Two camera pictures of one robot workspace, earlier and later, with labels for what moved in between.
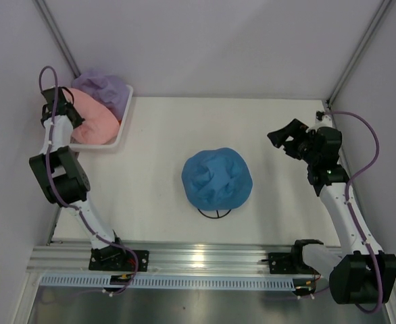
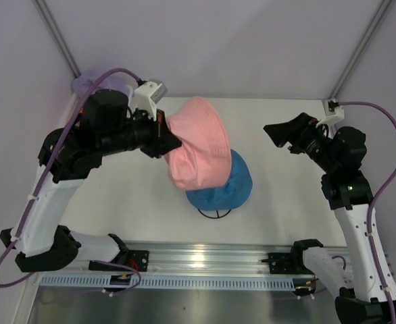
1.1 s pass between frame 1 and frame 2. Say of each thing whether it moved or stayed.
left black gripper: moved
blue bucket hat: stayed
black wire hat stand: stayed
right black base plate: stayed
